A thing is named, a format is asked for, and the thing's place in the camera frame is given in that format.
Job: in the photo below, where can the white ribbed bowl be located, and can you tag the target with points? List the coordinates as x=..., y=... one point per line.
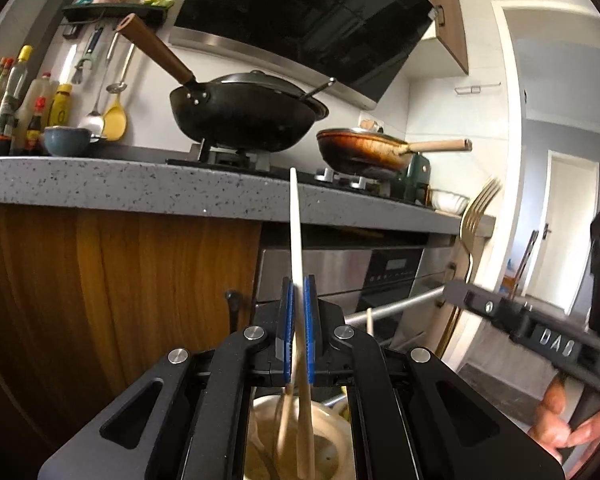
x=449, y=202

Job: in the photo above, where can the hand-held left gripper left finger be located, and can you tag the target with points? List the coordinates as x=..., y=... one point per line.
x=287, y=332

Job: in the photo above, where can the metal wall rack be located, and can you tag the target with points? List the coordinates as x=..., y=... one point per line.
x=475, y=89

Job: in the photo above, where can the small silver ladle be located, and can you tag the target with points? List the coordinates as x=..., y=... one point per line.
x=116, y=86

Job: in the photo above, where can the blue-grey ceramic bowl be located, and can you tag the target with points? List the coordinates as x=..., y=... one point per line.
x=67, y=141

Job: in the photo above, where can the stainless steel oven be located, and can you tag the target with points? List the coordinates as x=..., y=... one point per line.
x=330, y=270

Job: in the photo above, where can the wooden chair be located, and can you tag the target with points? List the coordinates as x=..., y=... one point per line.
x=530, y=255

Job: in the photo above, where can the wooden wall cabinet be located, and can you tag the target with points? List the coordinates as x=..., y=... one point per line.
x=450, y=20

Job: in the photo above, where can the gold fork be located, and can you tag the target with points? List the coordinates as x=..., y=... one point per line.
x=475, y=215

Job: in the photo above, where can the black wall shelf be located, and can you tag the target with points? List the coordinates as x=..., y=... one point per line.
x=110, y=12

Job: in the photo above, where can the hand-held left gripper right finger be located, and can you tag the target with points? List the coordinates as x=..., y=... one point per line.
x=310, y=332

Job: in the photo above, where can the yellow spoon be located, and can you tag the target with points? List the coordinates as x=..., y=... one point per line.
x=115, y=120

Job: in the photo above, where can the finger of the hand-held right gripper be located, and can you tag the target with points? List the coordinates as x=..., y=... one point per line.
x=480, y=305

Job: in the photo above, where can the black range hood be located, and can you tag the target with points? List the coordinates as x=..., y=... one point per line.
x=305, y=10

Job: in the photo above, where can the floral white ceramic utensil holder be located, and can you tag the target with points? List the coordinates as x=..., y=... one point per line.
x=325, y=442

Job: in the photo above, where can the black gas stove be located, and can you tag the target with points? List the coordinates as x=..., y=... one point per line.
x=280, y=172

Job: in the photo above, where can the row of condiment bottles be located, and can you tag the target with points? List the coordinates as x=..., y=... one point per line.
x=15, y=110

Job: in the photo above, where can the white interior door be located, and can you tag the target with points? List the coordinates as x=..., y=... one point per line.
x=570, y=210

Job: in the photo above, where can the silver serving spoon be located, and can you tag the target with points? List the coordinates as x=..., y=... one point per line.
x=91, y=122

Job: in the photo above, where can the person's right hand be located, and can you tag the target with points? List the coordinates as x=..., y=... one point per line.
x=547, y=420

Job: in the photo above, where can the grey speckled countertop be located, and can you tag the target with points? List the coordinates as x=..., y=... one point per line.
x=105, y=182

